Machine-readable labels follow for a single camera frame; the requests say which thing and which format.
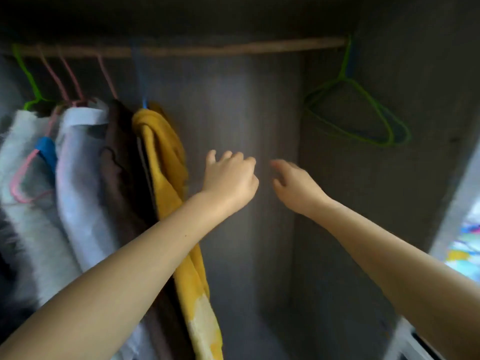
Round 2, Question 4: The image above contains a person's left hand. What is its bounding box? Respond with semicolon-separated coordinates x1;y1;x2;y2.
201;149;261;218

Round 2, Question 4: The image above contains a white fluffy sweater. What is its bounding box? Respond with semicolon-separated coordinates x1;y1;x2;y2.
0;108;80;308

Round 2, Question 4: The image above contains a wooden hanging rod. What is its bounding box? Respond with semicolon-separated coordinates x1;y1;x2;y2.
0;37;348;59

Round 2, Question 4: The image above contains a green hanger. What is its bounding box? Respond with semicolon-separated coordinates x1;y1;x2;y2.
11;44;48;112

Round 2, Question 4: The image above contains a bunch of coloured wire hangers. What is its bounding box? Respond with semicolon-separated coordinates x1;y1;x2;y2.
302;37;411;147

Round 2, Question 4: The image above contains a person's right forearm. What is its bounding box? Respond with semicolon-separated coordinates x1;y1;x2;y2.
311;194;480;360

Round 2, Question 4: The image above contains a blue garment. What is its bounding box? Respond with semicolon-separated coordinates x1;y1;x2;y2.
33;137;59;175

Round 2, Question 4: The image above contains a yellow hoodie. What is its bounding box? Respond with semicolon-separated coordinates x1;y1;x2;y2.
132;104;225;360

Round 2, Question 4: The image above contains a person's right hand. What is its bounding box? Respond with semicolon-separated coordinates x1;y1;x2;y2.
268;158;331;218

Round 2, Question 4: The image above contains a brown top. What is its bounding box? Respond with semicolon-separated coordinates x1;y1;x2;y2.
101;101;198;360

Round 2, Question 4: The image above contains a person's left forearm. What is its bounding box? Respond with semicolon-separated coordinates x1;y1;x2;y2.
0;191;226;360

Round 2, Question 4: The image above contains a white shirt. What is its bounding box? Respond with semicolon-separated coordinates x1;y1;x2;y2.
56;104;155;360

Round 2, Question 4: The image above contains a blue patterned pillow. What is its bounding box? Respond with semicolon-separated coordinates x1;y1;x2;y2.
446;213;480;284

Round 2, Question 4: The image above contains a grey wardrobe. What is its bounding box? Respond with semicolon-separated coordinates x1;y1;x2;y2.
0;0;480;360

